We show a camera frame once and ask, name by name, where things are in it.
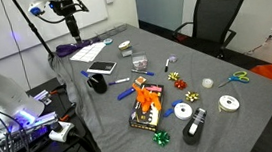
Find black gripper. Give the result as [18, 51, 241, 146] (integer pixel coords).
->
[49, 0, 93, 47]

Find blue marker with thick cap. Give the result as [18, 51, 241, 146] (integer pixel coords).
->
[80, 68, 99, 85]

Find black cup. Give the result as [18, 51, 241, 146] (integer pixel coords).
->
[86, 72, 109, 96]

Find white marker with blue cap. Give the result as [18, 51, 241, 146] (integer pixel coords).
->
[107, 77, 132, 87]

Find slim blue marker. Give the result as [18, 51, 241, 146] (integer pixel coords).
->
[130, 66, 156, 78]

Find black marker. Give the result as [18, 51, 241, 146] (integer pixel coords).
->
[163, 58, 172, 73]

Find purple ribbon bundle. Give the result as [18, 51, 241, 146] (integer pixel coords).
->
[54, 37, 104, 59]

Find white label sheets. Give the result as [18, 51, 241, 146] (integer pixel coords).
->
[68, 41, 108, 65]

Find small teal tape roll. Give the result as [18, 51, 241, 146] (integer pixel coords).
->
[102, 37, 114, 46]

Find black tripod pole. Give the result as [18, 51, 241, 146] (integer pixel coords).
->
[10, 0, 56, 62]

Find ribbon spool with gold ribbon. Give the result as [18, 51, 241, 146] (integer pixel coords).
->
[117, 39, 132, 52]

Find small gray box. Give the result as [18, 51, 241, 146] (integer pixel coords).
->
[120, 47, 134, 58]

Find clear plastic box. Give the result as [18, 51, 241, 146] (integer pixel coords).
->
[131, 51, 149, 71]

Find small orange square pad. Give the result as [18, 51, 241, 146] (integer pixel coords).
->
[134, 75, 148, 87]

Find pink sticky note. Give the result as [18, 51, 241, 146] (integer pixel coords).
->
[145, 84, 164, 94]

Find orange glove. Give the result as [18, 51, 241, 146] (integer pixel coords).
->
[131, 80, 163, 114]

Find white emergency stop button box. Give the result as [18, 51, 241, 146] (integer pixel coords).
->
[47, 119, 77, 145]

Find small round clear container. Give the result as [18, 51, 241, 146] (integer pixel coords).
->
[168, 54, 179, 64]

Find gold gift bow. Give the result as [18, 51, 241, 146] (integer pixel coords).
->
[167, 70, 182, 83]
[184, 90, 201, 103]

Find black glove box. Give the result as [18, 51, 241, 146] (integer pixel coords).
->
[125, 80, 169, 135]

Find red gift bow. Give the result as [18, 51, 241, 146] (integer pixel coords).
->
[173, 78, 189, 91]

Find white ribbon spool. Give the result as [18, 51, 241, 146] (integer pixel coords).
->
[216, 93, 242, 114]
[173, 101, 194, 122]

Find green gift bow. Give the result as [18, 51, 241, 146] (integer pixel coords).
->
[151, 128, 172, 149]

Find clear tape roll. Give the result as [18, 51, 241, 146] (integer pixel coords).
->
[201, 77, 215, 90]

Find black mesh office chair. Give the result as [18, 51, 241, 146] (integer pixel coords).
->
[168, 0, 253, 64]

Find black tape dispenser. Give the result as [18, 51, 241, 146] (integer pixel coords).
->
[179, 105, 211, 147]

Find gray tablecloth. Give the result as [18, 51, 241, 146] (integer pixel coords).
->
[44, 9, 272, 152]

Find blue and green scissors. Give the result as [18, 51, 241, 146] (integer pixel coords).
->
[216, 69, 251, 89]

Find black clamp with orange handle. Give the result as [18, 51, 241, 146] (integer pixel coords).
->
[56, 103, 80, 124]
[48, 85, 67, 96]

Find silver metal bracket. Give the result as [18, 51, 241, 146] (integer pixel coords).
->
[32, 88, 53, 107]

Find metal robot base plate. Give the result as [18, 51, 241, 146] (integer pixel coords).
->
[0, 111, 62, 147]

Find thin wall cable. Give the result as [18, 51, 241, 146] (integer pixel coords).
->
[242, 34, 272, 57]

